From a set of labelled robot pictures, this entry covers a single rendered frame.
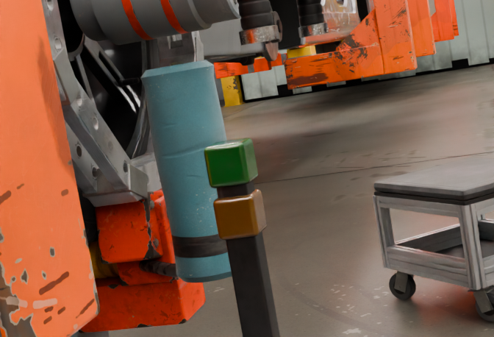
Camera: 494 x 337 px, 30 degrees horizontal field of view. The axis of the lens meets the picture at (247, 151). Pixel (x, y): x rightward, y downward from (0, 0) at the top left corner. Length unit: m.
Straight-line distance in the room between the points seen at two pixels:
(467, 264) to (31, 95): 1.62
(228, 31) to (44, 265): 3.20
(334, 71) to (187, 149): 3.83
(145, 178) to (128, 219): 0.06
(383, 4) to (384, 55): 0.26
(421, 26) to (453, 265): 4.54
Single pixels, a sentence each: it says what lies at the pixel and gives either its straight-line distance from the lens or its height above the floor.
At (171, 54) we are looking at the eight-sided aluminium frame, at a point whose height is 0.76.
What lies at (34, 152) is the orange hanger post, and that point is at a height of 0.69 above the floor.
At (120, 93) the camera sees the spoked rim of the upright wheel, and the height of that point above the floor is 0.71.
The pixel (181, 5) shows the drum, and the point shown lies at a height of 0.81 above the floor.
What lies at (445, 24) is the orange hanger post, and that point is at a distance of 10.96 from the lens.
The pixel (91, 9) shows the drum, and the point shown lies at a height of 0.83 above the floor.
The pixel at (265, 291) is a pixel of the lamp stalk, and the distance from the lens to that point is 0.88.
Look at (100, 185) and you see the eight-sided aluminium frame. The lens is 1.16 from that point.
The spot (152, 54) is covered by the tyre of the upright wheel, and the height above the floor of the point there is 0.76.
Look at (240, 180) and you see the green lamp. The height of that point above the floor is 0.62.
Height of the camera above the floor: 0.74
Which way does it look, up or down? 6 degrees down
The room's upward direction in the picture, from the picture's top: 10 degrees counter-clockwise
